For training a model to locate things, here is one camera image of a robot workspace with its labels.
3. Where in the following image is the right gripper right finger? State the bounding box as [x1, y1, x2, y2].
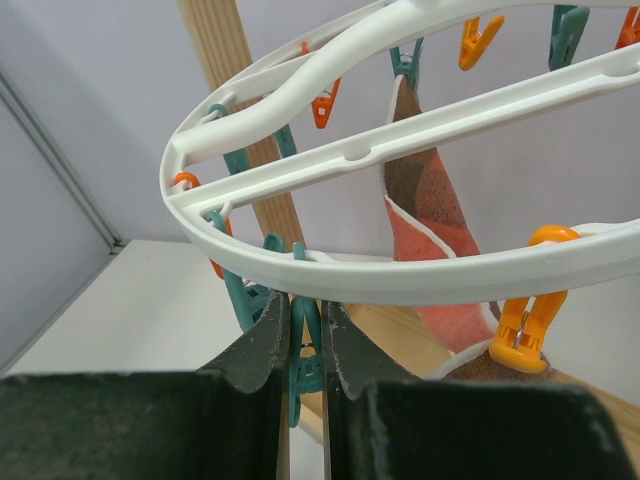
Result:
[321, 302, 636, 479]

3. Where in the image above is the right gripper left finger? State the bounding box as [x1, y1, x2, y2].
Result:
[1, 292, 290, 479]

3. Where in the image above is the teal clip front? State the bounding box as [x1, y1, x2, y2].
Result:
[287, 242, 325, 429]

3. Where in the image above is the pink and brown sock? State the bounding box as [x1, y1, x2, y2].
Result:
[382, 74, 556, 384]

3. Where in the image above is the teal clip left rim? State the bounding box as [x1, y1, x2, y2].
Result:
[205, 208, 274, 334]

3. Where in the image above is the orange clip front right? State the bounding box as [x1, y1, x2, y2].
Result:
[488, 223, 582, 374]

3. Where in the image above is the orange clip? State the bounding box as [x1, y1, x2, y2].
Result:
[163, 171, 236, 271]
[311, 78, 341, 129]
[458, 15, 505, 71]
[488, 223, 582, 374]

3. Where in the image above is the orange clip lower left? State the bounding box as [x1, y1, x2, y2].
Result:
[163, 171, 236, 271]

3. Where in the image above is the orange clip inner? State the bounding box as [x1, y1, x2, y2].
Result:
[311, 78, 341, 129]

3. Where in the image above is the white round clip hanger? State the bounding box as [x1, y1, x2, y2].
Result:
[159, 1, 639, 306]

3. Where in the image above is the teal clip holding sock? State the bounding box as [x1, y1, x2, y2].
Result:
[389, 38, 424, 90]

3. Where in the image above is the orange clip far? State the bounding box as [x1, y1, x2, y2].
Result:
[458, 15, 505, 71]

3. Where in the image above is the teal clip far right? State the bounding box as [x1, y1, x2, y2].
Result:
[548, 5, 590, 71]

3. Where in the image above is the wooden hanging rack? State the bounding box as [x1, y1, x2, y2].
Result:
[160, 1, 639, 479]

